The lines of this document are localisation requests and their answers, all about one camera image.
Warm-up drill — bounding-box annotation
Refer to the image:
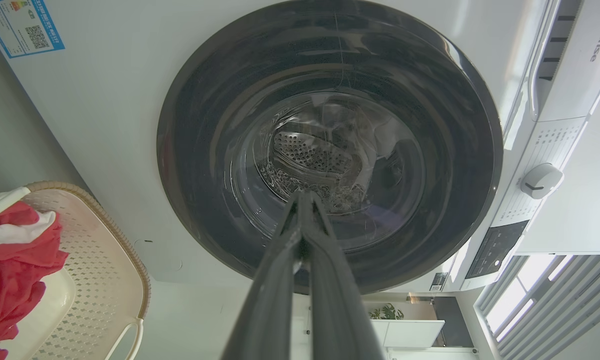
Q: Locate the white front-load washing machine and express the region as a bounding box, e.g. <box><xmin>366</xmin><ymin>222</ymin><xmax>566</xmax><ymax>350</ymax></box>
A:
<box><xmin>0</xmin><ymin>0</ymin><xmax>600</xmax><ymax>296</ymax></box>

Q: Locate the blue energy label sticker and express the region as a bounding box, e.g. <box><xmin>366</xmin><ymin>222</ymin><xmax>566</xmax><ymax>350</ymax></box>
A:
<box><xmin>0</xmin><ymin>0</ymin><xmax>65</xmax><ymax>59</ymax></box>

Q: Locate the cream perforated laundry basket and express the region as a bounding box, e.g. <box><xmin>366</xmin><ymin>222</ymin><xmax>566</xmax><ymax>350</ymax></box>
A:
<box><xmin>0</xmin><ymin>181</ymin><xmax>151</xmax><ymax>360</ymax></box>

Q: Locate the window with grey slats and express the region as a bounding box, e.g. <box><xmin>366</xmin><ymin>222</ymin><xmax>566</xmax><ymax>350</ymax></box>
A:
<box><xmin>474</xmin><ymin>254</ymin><xmax>600</xmax><ymax>360</ymax></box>

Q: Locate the red garment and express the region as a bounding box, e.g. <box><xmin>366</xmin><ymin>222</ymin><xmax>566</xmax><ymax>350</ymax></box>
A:
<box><xmin>0</xmin><ymin>201</ymin><xmax>69</xmax><ymax>360</ymax></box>

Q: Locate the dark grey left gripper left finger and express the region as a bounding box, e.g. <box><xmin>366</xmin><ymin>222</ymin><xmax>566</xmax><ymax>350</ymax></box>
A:
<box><xmin>221</xmin><ymin>190</ymin><xmax>311</xmax><ymax>360</ymax></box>

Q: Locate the dark round washing machine door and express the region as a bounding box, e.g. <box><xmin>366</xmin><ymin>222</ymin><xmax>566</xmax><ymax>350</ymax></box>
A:
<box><xmin>156</xmin><ymin>0</ymin><xmax>504</xmax><ymax>296</ymax></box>

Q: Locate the black washing machine control panel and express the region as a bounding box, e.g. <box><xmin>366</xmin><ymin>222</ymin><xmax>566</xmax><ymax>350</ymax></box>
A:
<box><xmin>466</xmin><ymin>220</ymin><xmax>529</xmax><ymax>279</ymax></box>

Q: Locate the white garment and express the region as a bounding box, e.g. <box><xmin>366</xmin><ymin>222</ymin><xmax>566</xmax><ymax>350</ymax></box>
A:
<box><xmin>0</xmin><ymin>210</ymin><xmax>58</xmax><ymax>253</ymax></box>

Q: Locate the dark tall panel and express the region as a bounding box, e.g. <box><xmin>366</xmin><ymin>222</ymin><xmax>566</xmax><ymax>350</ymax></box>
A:
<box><xmin>432</xmin><ymin>297</ymin><xmax>475</xmax><ymax>348</ymax></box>

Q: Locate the white detergent drawer front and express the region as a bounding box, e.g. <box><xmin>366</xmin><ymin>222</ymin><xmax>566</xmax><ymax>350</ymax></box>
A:
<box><xmin>528</xmin><ymin>0</ymin><xmax>600</xmax><ymax>122</ymax></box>

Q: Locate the white low cabinet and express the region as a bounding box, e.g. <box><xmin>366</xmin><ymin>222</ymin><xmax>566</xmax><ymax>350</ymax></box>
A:
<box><xmin>371</xmin><ymin>319</ymin><xmax>446</xmax><ymax>349</ymax></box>

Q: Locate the green potted plant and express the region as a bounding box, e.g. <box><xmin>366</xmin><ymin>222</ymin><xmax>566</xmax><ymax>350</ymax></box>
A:
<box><xmin>369</xmin><ymin>303</ymin><xmax>404</xmax><ymax>320</ymax></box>

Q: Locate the white washing machine dial knob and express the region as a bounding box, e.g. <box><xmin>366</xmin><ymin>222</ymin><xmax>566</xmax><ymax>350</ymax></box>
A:
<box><xmin>521</xmin><ymin>163</ymin><xmax>564</xmax><ymax>200</ymax></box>

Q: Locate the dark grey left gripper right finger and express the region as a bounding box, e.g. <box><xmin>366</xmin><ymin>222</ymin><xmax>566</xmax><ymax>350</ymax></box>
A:
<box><xmin>300</xmin><ymin>190</ymin><xmax>384</xmax><ymax>360</ymax></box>

